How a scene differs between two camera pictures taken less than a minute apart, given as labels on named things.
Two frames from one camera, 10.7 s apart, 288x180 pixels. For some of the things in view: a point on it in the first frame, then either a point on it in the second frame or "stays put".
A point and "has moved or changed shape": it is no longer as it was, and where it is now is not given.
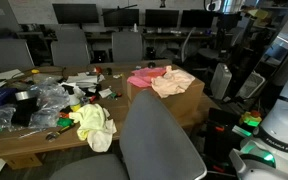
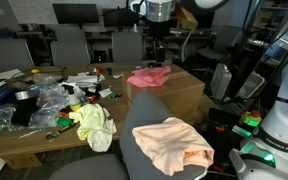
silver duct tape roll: [21, 95] stays put
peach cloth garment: [172, 82] has moved or changed shape
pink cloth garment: [143, 76] stays put
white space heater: [220, 80] stays put
